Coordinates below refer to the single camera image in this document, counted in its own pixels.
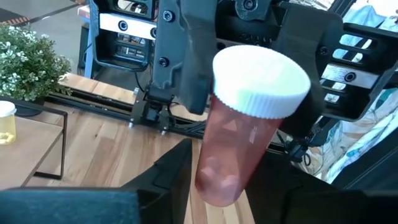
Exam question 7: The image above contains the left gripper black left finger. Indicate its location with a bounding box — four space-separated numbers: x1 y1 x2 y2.
121 139 193 224

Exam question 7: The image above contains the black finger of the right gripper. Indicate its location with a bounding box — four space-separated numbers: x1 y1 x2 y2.
273 12 343 138
152 0 218 114

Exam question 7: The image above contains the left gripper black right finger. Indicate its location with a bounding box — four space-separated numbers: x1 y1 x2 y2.
245 152 312 224

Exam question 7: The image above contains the red medicine bottle white cap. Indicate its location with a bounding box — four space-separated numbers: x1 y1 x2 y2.
194 45 312 208

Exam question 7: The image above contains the yellow medicine bottle white cap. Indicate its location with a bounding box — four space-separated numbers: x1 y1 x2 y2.
0 100 17 146

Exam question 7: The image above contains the light blue patterned cloth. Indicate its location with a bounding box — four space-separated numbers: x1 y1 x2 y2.
303 0 398 184

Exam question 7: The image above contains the potted green artificial plant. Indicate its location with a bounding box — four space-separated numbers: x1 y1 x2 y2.
0 24 73 118

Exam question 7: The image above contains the black hazard-striped floor mat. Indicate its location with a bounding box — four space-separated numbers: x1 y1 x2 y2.
0 6 32 27

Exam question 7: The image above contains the blue-grey metal table frame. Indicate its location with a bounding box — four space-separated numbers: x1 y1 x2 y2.
79 6 100 78

